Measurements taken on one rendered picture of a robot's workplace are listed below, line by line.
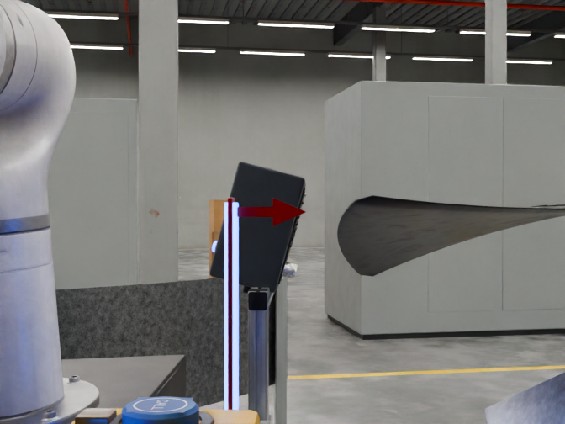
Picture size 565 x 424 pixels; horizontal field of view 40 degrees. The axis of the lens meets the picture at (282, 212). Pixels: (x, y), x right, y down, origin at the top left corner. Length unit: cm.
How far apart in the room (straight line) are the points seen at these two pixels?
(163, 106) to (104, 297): 270
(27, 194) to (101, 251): 578
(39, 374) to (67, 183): 579
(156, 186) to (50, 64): 400
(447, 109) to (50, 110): 631
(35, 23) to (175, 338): 169
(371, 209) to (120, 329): 179
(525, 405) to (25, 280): 47
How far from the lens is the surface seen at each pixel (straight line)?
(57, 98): 85
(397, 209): 58
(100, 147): 656
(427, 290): 697
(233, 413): 44
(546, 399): 69
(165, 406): 42
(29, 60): 81
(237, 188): 123
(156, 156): 483
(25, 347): 79
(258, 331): 119
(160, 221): 482
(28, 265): 78
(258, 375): 121
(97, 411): 43
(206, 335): 249
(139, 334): 235
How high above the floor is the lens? 119
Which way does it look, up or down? 1 degrees down
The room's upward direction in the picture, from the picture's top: straight up
